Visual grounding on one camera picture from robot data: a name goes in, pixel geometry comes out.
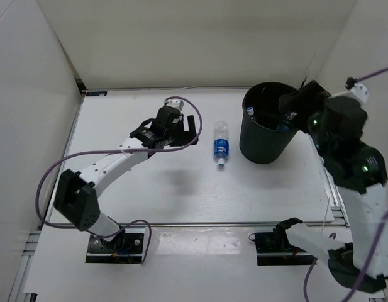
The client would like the aluminium table edge rail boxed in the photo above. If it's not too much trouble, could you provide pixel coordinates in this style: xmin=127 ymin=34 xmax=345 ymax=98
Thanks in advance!
xmin=302 ymin=89 xmax=347 ymax=218

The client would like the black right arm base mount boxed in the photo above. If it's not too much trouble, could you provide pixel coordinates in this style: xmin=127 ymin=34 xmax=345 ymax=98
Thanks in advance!
xmin=248 ymin=218 xmax=316 ymax=266

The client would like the dark green ribbed bin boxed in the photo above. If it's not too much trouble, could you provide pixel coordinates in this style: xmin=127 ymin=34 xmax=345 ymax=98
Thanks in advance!
xmin=239 ymin=82 xmax=299 ymax=164

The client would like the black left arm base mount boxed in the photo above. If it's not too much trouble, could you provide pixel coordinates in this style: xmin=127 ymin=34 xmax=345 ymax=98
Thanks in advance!
xmin=85 ymin=228 xmax=145 ymax=264

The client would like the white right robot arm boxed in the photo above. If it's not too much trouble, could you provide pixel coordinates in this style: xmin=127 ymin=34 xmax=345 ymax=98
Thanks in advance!
xmin=274 ymin=79 xmax=388 ymax=293

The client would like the clear unlabelled plastic bottle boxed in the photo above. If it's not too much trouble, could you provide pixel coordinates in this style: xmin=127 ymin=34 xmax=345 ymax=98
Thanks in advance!
xmin=246 ymin=106 xmax=257 ymax=122

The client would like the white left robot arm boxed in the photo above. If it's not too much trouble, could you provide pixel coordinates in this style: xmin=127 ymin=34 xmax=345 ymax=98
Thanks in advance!
xmin=54 ymin=98 xmax=196 ymax=252

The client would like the clear Aquafina water bottle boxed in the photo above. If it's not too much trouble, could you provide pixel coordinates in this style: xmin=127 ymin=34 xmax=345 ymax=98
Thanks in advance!
xmin=276 ymin=111 xmax=297 ymax=131

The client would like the blue label Pocari bottle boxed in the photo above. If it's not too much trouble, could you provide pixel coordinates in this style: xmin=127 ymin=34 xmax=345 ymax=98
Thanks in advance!
xmin=213 ymin=121 xmax=230 ymax=170

